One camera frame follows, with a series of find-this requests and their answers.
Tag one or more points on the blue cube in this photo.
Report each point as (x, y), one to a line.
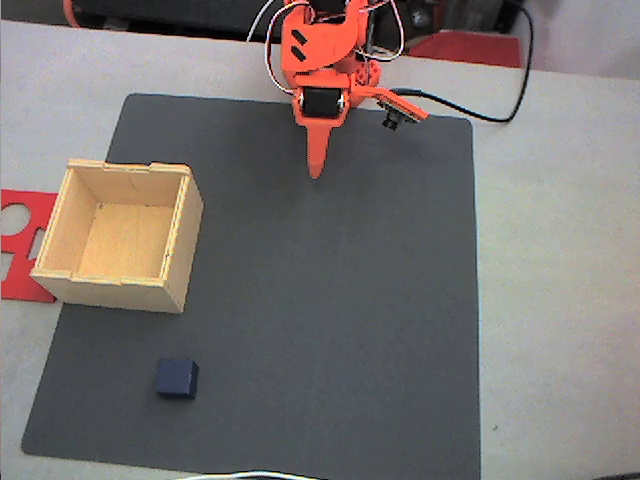
(175, 378)

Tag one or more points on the open wooden box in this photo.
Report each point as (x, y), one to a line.
(125, 240)

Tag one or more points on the dark grey mat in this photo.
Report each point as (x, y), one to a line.
(325, 300)

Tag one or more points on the plain red sheet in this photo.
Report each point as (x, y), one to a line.
(475, 50)

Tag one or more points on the black background equipment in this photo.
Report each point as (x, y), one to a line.
(175, 12)

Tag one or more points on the red sheet with cutouts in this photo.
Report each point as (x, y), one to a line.
(20, 285)

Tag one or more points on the orange camera mount with camera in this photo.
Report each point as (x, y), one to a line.
(400, 104)

